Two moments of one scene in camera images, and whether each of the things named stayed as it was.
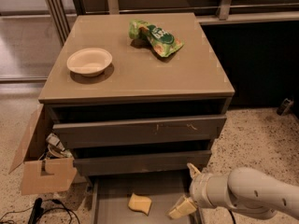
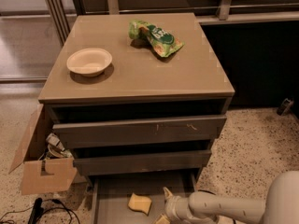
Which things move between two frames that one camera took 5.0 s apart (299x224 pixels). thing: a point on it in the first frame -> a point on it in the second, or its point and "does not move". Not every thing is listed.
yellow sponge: (140, 203) does not move
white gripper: (197, 188) -> (173, 207)
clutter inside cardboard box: (55, 148) does not move
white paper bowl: (90, 62) does not move
